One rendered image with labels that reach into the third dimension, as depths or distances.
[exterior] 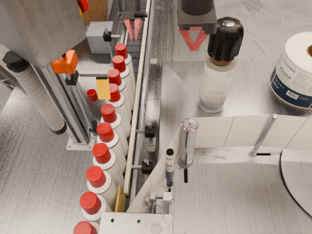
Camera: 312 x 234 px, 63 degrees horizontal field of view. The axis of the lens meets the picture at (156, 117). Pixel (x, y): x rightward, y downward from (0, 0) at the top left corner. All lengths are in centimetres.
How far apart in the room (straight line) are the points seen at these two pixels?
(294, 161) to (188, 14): 51
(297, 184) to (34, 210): 71
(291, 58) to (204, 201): 48
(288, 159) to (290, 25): 73
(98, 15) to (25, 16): 90
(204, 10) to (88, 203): 40
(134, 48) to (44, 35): 69
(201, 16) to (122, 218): 35
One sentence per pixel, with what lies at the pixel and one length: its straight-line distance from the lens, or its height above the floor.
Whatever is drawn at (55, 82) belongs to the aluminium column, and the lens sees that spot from 64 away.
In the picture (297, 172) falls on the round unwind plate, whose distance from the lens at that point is 79.
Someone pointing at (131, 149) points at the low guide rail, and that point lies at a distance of 72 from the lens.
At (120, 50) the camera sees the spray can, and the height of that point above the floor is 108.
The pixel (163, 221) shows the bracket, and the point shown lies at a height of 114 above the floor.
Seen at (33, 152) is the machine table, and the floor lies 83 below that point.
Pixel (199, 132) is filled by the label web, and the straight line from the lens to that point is 65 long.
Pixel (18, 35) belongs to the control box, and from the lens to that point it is 39.
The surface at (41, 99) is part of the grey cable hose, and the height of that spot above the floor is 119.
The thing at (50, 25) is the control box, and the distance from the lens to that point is 40.
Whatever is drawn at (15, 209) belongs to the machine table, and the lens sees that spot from 85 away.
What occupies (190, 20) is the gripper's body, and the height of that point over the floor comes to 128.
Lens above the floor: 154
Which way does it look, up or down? 54 degrees down
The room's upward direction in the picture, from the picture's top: 4 degrees counter-clockwise
